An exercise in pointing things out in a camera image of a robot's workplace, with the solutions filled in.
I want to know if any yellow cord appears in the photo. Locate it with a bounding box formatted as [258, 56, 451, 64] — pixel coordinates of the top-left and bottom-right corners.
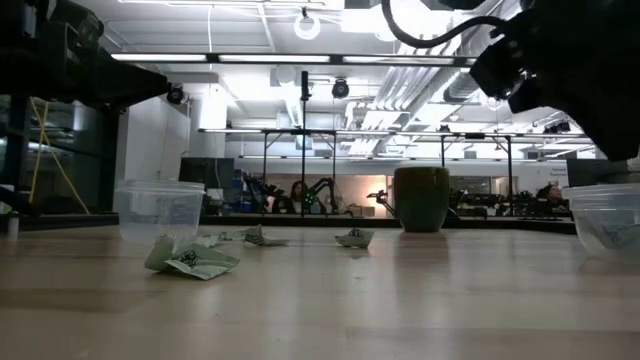
[28, 97, 91, 216]

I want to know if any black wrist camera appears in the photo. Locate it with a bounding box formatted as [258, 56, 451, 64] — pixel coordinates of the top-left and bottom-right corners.
[469, 37, 531, 101]

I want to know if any background black rig frame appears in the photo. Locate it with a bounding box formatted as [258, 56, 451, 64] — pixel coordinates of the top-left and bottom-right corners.
[261, 128, 338, 216]
[439, 132, 515, 202]

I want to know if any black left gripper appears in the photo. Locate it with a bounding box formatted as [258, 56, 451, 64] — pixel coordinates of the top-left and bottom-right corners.
[47, 9, 171, 109]

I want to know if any person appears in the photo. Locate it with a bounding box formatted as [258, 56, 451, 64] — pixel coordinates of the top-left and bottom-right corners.
[284, 180, 309, 215]
[537, 183, 569, 211]

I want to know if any black aluminium table frame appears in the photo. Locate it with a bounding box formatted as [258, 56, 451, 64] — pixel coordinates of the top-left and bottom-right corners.
[0, 213, 576, 235]

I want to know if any black monitor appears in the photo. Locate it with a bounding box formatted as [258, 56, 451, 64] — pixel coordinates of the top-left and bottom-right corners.
[566, 158, 640, 189]
[178, 157, 235, 190]

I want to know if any black overhead light bar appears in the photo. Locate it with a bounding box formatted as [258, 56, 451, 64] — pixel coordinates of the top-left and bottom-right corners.
[109, 52, 477, 67]

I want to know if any olive brown ceramic mug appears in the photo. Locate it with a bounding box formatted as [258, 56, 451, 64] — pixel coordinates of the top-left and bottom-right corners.
[393, 166, 451, 233]

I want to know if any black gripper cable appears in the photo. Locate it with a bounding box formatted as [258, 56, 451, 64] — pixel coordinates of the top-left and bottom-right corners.
[381, 0, 507, 50]

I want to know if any clear plastic bin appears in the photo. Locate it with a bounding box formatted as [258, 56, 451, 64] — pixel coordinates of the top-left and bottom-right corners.
[562, 183, 640, 261]
[114, 179, 206, 244]

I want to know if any black tripod stand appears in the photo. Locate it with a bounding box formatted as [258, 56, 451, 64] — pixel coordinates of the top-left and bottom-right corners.
[298, 69, 311, 217]

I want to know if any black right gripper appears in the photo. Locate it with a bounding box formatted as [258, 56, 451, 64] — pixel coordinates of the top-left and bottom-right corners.
[507, 0, 640, 162]

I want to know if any white ring light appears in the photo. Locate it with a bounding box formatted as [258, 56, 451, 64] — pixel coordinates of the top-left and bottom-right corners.
[293, 12, 322, 41]

